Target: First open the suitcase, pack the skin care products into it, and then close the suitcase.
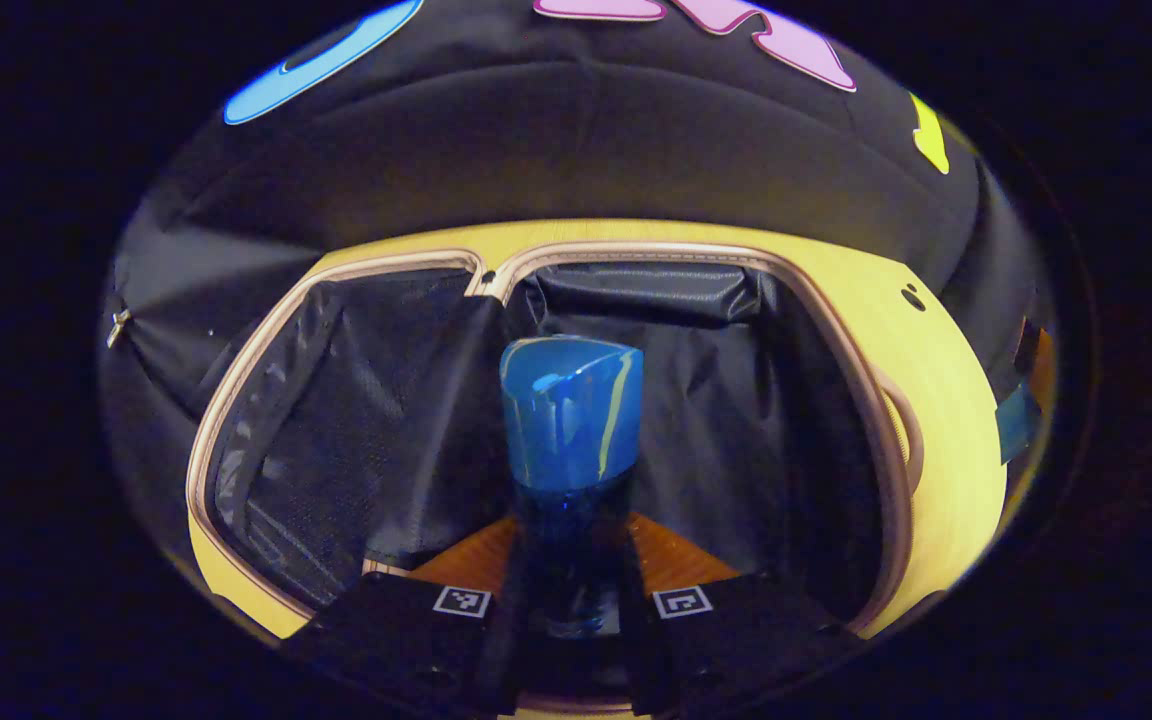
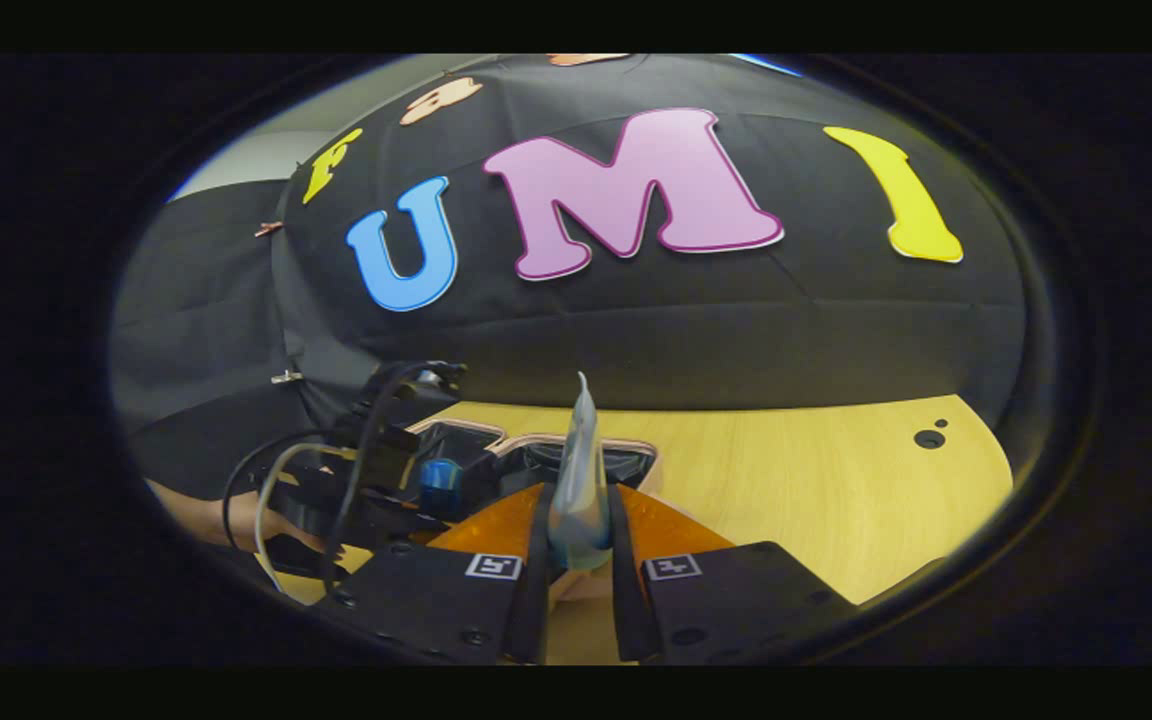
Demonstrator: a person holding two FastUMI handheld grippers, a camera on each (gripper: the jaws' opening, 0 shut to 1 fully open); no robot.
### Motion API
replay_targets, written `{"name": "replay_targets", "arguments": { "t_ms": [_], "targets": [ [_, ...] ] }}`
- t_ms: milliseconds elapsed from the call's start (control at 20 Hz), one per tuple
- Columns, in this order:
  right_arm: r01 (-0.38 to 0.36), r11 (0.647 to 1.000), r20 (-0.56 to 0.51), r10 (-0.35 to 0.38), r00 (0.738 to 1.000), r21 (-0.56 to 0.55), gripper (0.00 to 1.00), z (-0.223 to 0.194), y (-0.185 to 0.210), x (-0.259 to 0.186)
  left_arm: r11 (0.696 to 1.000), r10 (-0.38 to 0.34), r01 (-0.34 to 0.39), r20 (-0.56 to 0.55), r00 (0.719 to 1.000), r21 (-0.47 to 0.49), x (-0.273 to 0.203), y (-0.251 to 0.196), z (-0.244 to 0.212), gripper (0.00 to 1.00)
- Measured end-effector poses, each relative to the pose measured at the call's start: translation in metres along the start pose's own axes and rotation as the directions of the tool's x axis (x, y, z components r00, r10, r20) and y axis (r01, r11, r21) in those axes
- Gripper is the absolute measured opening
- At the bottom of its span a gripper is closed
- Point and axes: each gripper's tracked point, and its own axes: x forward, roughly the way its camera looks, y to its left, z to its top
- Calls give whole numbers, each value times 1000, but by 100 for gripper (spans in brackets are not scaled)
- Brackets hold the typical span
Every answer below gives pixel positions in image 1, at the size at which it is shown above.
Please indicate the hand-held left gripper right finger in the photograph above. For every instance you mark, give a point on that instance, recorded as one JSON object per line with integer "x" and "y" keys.
{"x": 736, "y": 640}

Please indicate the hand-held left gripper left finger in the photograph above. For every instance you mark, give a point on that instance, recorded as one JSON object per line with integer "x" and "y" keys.
{"x": 396, "y": 640}

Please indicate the pink suitcase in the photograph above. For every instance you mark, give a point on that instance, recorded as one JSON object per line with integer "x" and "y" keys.
{"x": 356, "y": 420}

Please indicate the blue skin care bottle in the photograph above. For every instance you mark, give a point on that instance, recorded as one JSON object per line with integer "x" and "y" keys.
{"x": 571, "y": 420}

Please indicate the blue and orange object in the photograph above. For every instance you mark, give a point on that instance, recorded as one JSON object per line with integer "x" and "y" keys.
{"x": 1016, "y": 425}

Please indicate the silver clip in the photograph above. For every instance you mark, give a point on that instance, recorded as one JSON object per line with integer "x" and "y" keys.
{"x": 118, "y": 327}

